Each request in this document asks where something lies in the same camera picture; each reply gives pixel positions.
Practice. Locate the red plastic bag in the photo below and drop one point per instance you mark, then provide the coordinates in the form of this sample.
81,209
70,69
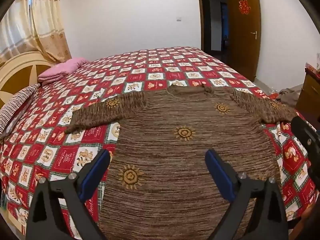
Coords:
273,95

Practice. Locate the grey cloth on floor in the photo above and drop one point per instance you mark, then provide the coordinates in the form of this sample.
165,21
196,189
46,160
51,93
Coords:
287,96

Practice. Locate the flat red box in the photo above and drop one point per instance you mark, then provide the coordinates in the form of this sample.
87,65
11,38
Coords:
311,68

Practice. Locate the beige patterned curtain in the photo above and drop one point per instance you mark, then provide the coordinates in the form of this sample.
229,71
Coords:
47,30

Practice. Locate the pink folded blanket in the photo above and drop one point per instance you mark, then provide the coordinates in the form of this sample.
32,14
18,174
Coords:
62,68

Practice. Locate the brown knitted sweater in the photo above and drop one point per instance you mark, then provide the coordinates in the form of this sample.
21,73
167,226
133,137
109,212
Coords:
175,167

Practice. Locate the brown wooden door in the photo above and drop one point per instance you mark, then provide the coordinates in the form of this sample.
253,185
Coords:
242,42

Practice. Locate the cream wooden headboard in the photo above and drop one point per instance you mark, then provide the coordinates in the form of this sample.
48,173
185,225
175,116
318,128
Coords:
22,72

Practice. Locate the white paper sheet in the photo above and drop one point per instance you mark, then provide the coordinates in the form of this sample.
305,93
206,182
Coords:
318,60

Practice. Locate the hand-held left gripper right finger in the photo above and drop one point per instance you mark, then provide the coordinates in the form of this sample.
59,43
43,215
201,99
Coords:
220,177

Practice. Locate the red paper door decoration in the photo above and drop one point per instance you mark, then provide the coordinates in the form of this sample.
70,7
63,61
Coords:
244,7

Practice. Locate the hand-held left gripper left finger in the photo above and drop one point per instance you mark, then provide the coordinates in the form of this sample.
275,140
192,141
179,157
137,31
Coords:
93,177

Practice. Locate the brown wooden dresser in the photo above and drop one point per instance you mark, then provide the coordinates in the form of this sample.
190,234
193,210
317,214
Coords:
310,90

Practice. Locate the red printed bed sheet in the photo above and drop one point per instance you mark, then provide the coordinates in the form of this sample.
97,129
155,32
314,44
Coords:
162,65

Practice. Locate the brown door frame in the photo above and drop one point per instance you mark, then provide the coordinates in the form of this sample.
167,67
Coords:
200,17

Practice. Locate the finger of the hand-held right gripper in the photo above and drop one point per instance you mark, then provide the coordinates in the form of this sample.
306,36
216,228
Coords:
306,137

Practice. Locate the striped pillow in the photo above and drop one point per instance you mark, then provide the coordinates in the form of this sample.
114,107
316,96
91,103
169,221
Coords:
17,102

